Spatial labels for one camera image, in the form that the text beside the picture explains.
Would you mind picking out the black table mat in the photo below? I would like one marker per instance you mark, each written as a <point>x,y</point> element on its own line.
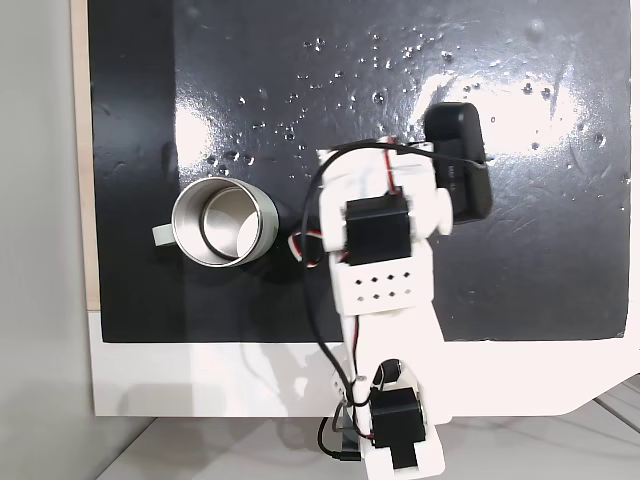
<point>250,100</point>

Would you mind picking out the pale green steel mug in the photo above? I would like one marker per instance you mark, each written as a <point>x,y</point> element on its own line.
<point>225,220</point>

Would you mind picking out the metal table clamp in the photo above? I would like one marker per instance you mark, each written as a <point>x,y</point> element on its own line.
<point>347,425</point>

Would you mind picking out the black oval camera box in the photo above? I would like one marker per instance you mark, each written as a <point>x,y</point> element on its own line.
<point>457,150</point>

